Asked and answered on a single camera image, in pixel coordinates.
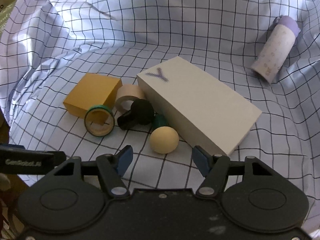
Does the black round object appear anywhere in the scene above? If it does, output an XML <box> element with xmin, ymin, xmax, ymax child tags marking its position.
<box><xmin>117</xmin><ymin>99</ymin><xmax>155</xmax><ymax>130</ymax></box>

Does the dark green cylinder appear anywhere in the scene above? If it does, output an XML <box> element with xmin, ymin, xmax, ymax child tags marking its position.
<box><xmin>152</xmin><ymin>114</ymin><xmax>168</xmax><ymax>130</ymax></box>

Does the purple white thermos bottle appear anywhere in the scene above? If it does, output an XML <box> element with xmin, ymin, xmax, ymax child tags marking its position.
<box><xmin>251</xmin><ymin>16</ymin><xmax>300</xmax><ymax>83</ymax></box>

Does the yellow cardboard box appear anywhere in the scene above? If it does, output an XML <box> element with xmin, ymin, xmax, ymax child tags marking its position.
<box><xmin>63</xmin><ymin>73</ymin><xmax>123</xmax><ymax>119</ymax></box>

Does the green tape roll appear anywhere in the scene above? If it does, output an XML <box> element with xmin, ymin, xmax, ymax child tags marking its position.
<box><xmin>84</xmin><ymin>105</ymin><xmax>115</xmax><ymax>137</ymax></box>

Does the cream wooden ball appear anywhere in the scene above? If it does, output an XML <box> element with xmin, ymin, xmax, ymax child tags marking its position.
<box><xmin>150</xmin><ymin>126</ymin><xmax>180</xmax><ymax>154</ymax></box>

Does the beige tape roll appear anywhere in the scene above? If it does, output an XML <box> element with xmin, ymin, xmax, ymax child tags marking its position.
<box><xmin>115</xmin><ymin>84</ymin><xmax>145</xmax><ymax>114</ymax></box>

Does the white rectangular box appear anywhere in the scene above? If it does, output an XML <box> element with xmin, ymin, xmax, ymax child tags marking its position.
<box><xmin>137</xmin><ymin>56</ymin><xmax>261</xmax><ymax>155</ymax></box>

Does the blue checkered bed sheet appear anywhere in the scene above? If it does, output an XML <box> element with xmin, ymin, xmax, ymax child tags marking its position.
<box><xmin>1</xmin><ymin>0</ymin><xmax>319</xmax><ymax>219</ymax></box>

